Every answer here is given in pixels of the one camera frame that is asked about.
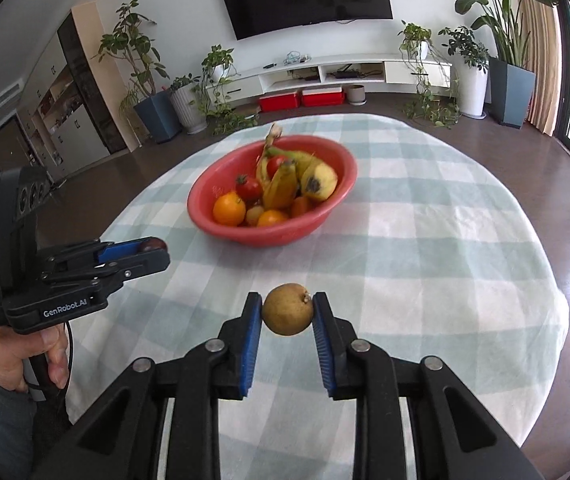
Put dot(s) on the small grey empty pot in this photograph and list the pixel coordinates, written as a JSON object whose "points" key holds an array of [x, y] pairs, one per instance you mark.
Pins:
{"points": [[357, 95]]}

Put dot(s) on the white television cabinet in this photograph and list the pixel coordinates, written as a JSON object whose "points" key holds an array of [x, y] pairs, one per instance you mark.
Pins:
{"points": [[415, 72]]}

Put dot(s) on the black set-top box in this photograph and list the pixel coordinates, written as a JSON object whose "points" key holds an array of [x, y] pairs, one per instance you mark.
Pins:
{"points": [[347, 74]]}

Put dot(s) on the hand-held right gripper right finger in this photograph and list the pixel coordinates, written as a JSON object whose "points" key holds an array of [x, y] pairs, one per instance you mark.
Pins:
{"points": [[326, 355]]}

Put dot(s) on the plant in white ribbed pot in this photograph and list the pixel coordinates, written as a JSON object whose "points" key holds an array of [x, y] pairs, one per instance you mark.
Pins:
{"points": [[188, 110]]}

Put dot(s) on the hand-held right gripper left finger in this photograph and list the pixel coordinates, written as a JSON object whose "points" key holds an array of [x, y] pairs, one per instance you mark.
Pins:
{"points": [[250, 350]]}

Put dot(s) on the yellow banana with green stem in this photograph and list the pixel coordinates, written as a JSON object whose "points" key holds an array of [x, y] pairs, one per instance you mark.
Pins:
{"points": [[281, 190]]}

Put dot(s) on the mandarin orange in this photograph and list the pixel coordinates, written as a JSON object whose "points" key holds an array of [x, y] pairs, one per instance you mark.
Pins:
{"points": [[229, 209], [271, 219], [301, 205]]}

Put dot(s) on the broad-leaf plant in blue pot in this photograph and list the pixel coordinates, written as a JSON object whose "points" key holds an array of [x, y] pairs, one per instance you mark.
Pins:
{"points": [[512, 92]]}

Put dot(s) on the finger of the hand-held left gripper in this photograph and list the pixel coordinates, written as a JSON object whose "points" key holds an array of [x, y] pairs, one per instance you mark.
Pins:
{"points": [[145, 265], [120, 251]]}

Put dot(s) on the brown wooden door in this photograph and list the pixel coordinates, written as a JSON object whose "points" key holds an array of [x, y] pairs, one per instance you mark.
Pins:
{"points": [[7, 145]]}

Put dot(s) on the trailing vine plant on cabinet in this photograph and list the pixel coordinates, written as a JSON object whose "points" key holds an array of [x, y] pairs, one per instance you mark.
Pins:
{"points": [[417, 42]]}

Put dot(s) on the leafy tree in blue pot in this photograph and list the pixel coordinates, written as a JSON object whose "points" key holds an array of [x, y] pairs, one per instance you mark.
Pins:
{"points": [[157, 117]]}

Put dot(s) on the red storage box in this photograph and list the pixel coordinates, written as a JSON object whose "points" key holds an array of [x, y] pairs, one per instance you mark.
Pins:
{"points": [[280, 102], [322, 97]]}

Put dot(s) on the brown kiwi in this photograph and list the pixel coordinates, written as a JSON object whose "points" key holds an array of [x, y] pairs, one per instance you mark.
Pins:
{"points": [[288, 309], [255, 215]]}

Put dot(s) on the red plastic colander bowl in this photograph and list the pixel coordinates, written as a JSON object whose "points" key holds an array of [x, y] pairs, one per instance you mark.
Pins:
{"points": [[265, 235]]}

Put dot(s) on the checked pale green tablecloth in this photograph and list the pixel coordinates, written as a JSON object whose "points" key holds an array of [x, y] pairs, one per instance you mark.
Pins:
{"points": [[415, 260]]}

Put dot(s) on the bushy plant in white pot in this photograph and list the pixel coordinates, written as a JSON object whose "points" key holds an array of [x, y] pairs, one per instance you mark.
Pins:
{"points": [[472, 92]]}

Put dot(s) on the trailing pothos in white pot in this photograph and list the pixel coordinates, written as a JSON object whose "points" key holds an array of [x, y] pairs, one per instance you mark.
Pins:
{"points": [[218, 67]]}

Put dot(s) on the red tomato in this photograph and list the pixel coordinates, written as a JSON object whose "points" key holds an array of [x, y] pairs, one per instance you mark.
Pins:
{"points": [[248, 188], [277, 165]]}

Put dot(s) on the person's left hand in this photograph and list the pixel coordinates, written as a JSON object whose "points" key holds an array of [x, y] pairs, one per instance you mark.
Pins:
{"points": [[5, 360]]}

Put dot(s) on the beige curtain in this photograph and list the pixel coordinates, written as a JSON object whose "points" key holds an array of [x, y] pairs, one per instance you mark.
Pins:
{"points": [[540, 60]]}

